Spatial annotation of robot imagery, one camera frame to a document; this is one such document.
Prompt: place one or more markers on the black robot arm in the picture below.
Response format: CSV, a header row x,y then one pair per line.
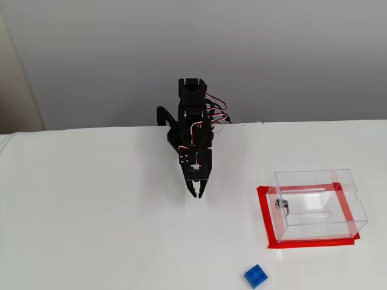
x,y
193,90

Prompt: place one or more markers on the small wrist camera board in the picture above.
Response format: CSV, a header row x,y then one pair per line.
x,y
196,175

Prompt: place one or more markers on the silver cylinder lock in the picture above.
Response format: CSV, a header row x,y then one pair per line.
x,y
278,204

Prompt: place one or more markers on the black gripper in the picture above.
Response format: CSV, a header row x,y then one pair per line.
x,y
190,188

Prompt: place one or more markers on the black table clamp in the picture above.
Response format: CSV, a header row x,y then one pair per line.
x,y
164,114

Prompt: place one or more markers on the blue lego brick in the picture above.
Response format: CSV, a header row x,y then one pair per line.
x,y
255,275

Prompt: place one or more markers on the transparent plastic box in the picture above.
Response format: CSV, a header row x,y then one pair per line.
x,y
317,205

